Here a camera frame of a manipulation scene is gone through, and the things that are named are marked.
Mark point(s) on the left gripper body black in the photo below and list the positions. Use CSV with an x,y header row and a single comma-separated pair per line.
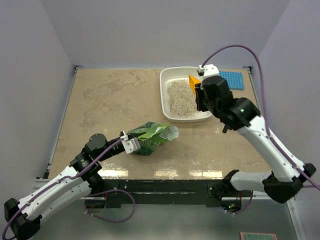
x,y
130,135

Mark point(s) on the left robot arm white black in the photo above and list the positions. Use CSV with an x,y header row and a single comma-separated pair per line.
x,y
80,178

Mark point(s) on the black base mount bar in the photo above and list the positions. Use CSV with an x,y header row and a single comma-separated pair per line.
x,y
168,192

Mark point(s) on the green litter bag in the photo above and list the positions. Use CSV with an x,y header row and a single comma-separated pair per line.
x,y
152,135

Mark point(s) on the white litter box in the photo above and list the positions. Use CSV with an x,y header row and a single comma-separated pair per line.
x,y
174,73

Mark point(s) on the pink green card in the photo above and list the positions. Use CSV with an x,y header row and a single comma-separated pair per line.
x,y
257,236

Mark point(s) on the blue studded plate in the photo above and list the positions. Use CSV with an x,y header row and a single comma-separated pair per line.
x,y
234,80

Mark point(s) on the orange plastic scoop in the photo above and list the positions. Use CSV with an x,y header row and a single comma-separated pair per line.
x,y
193,81

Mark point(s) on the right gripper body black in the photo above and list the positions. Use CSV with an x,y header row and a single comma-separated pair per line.
x,y
202,102

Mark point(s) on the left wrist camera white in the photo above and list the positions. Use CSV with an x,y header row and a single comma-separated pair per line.
x,y
129,146

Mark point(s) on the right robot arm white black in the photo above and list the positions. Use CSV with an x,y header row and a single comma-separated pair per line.
x,y
286,176

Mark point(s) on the cat litter granules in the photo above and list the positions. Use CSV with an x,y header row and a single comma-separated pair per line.
x,y
181,99

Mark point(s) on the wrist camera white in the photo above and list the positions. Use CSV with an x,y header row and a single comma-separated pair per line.
x,y
207,71
129,146

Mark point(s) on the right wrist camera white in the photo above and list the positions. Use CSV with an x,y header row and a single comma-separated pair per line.
x,y
207,71

